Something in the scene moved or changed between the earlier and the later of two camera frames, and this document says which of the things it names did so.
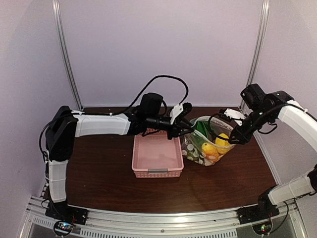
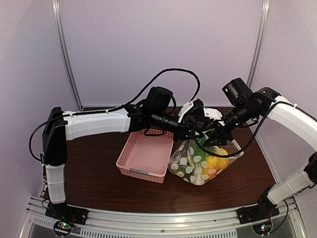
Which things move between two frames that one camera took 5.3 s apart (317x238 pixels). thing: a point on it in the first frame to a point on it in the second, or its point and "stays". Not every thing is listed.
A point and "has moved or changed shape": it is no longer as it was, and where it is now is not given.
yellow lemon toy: x=222 y=146 has moved or changed shape
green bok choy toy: x=203 y=127 has moved or changed shape
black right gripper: x=243 y=137 to x=219 y=135
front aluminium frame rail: x=288 y=222 stays
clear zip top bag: x=208 y=141 has moved or changed shape
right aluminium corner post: x=260 y=42 stays
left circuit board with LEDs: x=63 y=228 stays
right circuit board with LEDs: x=262 y=228 stays
